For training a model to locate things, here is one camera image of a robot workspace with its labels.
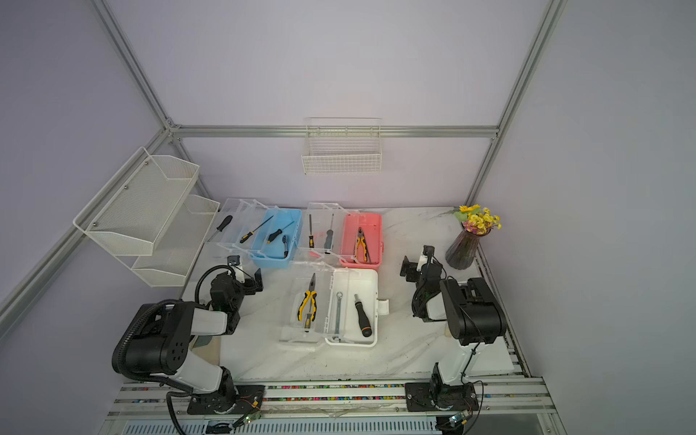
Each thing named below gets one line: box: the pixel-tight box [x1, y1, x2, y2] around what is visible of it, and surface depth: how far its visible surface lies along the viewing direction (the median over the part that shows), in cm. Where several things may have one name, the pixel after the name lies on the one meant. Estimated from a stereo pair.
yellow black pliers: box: [297, 272, 319, 322], surface depth 83 cm
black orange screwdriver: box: [354, 293, 373, 338], surface depth 88 cm
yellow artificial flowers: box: [454, 203, 503, 235], surface depth 88 cm
